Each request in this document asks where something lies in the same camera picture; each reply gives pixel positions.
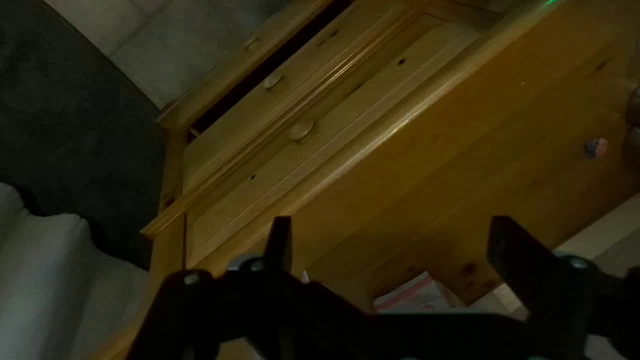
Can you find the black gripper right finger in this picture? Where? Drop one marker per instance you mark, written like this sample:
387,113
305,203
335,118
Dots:
553,288

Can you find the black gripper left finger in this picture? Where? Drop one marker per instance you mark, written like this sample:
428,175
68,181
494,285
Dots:
279,246

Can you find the wooden drawer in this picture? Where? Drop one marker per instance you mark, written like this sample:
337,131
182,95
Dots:
267,61
283,131

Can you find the wooden pine dresser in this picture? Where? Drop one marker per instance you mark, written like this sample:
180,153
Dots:
536,121

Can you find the white curtain fabric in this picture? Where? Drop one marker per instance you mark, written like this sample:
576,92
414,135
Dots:
61,297

